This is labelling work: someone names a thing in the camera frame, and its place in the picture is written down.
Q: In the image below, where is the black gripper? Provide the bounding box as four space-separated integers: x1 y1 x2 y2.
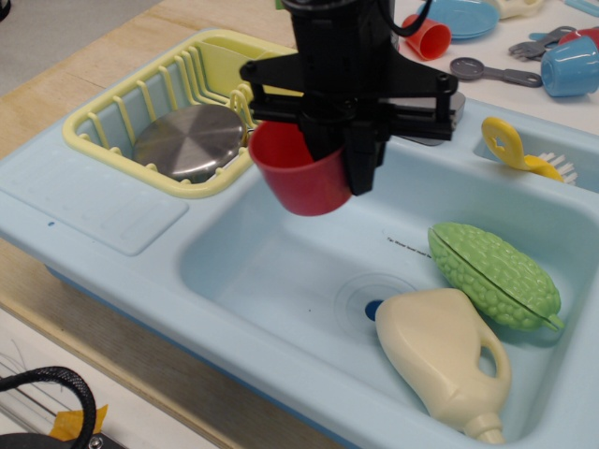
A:
240 8 458 196

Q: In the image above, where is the red plastic cup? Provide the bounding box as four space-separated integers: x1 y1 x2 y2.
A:
248 122 352 216

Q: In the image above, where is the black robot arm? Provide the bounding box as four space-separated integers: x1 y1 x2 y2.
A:
240 1 458 196

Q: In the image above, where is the red cup lying on side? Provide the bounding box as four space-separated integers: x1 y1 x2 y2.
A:
404 19 453 61

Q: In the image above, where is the light blue toy sink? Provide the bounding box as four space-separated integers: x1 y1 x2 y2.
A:
1 100 598 448

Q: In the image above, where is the blue plastic cup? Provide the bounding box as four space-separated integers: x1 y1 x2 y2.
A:
540 37 598 97

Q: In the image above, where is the grey toy faucet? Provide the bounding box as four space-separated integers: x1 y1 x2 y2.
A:
392 88 467 147

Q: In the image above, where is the grey toy spoon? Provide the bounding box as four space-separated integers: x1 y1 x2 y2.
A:
449 57 543 88

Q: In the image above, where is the stainless steel pot lid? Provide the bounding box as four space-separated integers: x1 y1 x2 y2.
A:
132 104 247 183

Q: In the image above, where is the yellow dish brush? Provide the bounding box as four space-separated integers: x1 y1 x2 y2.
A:
481 117 578 185

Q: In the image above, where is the yellow dish rack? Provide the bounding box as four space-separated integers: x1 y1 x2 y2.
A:
62 29 293 199

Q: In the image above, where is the blue plastic plate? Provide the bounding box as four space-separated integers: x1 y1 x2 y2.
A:
427 0 500 40

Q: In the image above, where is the grey toy fork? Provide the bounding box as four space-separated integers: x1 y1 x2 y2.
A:
508 26 575 59

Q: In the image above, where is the cream detergent bottle toy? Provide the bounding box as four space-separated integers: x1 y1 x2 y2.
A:
375 288 512 444

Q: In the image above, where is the cream toy container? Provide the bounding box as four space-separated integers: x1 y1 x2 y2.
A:
488 0 545 20

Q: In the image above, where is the green bitter melon toy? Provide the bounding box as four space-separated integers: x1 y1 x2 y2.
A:
428 222 564 331

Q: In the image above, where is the red bowl at right edge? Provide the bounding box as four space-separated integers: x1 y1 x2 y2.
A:
558 27 599 47

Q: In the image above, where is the yellow masking tape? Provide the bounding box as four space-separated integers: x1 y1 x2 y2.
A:
49 404 109 442

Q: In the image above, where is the black braided cable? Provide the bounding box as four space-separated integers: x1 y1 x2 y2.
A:
0 366 98 449

